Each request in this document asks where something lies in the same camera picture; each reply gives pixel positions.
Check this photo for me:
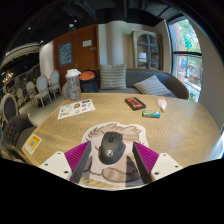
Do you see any black bag with orange top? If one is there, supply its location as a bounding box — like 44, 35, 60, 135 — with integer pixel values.
79, 69, 100, 94

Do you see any grey curved sofa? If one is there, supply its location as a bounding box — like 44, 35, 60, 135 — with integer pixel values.
96, 68, 190, 100

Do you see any white sticker sheet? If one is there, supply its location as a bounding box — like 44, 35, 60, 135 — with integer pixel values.
57, 98, 96, 120

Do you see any arched glass-door cabinet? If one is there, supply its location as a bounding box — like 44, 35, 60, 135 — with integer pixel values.
130, 29, 164, 72

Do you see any dark tufted chair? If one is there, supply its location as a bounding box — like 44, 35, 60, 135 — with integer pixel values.
0, 93, 38, 158

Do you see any striped flat cushion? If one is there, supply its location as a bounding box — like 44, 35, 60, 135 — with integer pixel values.
133, 74, 173, 98

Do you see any black computer mouse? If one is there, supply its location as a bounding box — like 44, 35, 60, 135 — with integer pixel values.
97, 131, 127, 166

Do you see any clear plastic jug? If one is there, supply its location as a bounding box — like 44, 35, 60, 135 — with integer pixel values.
64, 68, 83, 102

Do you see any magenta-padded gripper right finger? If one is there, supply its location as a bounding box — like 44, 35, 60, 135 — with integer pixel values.
132, 141, 184, 186

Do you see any small green and blue pack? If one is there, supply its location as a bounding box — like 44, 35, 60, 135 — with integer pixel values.
142, 110, 161, 119

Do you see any cat-shaped mouse pad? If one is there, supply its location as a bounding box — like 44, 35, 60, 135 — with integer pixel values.
80, 121, 150, 188

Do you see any striped upright cushion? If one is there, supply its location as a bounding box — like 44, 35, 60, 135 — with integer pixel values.
99, 63, 128, 90

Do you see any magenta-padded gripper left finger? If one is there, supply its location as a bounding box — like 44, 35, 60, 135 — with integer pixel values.
39, 141, 93, 184

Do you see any group of white chairs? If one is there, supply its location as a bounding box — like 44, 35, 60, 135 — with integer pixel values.
14, 69, 73, 108

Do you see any yellow square sticker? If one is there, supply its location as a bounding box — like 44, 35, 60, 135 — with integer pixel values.
23, 133, 43, 156

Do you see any white plastic packet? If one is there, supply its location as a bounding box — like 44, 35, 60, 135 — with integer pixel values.
157, 96, 168, 113

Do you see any blue wall poster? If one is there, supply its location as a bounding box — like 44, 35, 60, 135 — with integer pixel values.
58, 41, 74, 67

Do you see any black and red box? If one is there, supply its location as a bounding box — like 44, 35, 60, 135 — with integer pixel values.
124, 96, 147, 112

